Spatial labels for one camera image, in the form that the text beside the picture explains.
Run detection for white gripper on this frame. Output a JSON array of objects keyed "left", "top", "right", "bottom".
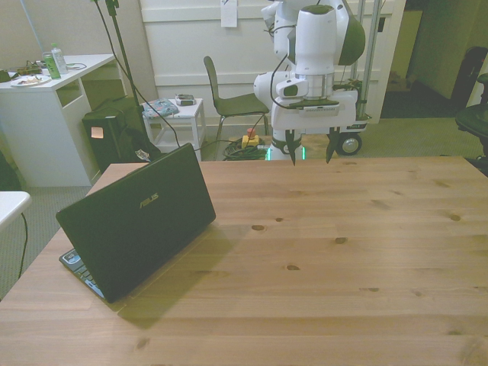
[{"left": 271, "top": 89, "right": 360, "bottom": 167}]

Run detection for black Asus laptop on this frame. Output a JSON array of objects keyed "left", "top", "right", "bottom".
[{"left": 56, "top": 143, "right": 217, "bottom": 304}]

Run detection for white wheeled robot cart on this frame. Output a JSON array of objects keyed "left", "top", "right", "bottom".
[{"left": 334, "top": 113, "right": 374, "bottom": 157}]

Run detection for yellow emergency stop button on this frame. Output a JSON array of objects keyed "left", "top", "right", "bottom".
[{"left": 242, "top": 128, "right": 262, "bottom": 149}]

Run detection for dark chair with metal legs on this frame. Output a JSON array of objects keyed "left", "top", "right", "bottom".
[{"left": 203, "top": 56, "right": 270, "bottom": 140}]

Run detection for cardboard box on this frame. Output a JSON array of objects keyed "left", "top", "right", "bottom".
[{"left": 386, "top": 71, "right": 417, "bottom": 93}]

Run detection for metal pole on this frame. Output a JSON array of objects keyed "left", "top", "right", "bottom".
[{"left": 359, "top": 0, "right": 383, "bottom": 120}]

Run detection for small white side table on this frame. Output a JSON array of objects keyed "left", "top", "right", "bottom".
[{"left": 140, "top": 97, "right": 207, "bottom": 154}]

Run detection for white paper sheet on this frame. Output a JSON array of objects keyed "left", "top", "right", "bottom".
[{"left": 220, "top": 0, "right": 239, "bottom": 29}]

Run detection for patterned fabric pouch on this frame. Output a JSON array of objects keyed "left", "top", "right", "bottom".
[{"left": 141, "top": 98, "right": 181, "bottom": 120}]

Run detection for black office chair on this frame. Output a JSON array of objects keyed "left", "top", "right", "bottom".
[{"left": 454, "top": 72, "right": 488, "bottom": 169}]

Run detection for black backpack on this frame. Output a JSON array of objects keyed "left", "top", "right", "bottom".
[{"left": 117, "top": 125, "right": 162, "bottom": 164}]

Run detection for black computer tower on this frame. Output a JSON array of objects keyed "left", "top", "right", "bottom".
[{"left": 82, "top": 106, "right": 144, "bottom": 173}]

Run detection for black tripod stand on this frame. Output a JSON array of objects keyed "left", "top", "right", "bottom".
[{"left": 91, "top": 0, "right": 145, "bottom": 115}]

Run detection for clear plastic bottle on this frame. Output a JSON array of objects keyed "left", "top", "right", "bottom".
[{"left": 50, "top": 42, "right": 70, "bottom": 75}]

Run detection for white desk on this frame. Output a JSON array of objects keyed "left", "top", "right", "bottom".
[{"left": 0, "top": 53, "right": 127, "bottom": 188}]

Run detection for green drink can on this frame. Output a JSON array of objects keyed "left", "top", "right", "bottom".
[{"left": 42, "top": 51, "right": 62, "bottom": 81}]

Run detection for white plate with food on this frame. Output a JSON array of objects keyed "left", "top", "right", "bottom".
[{"left": 10, "top": 75, "right": 52, "bottom": 88}]

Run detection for desk clutter pile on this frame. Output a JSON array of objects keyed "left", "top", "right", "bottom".
[{"left": 14, "top": 59, "right": 46, "bottom": 76}]

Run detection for white rounded table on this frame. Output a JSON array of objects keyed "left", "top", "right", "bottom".
[{"left": 0, "top": 191, "right": 32, "bottom": 234}]

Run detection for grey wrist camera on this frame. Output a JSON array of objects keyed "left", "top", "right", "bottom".
[{"left": 282, "top": 98, "right": 342, "bottom": 116}]

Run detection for coiled floor cables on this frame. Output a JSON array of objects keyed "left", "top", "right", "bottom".
[{"left": 222, "top": 137, "right": 268, "bottom": 162}]

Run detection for long black cable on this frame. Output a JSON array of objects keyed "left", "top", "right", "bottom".
[{"left": 93, "top": 0, "right": 270, "bottom": 153}]

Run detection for thin black cable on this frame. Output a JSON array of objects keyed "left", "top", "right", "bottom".
[{"left": 16, "top": 212, "right": 30, "bottom": 284}]

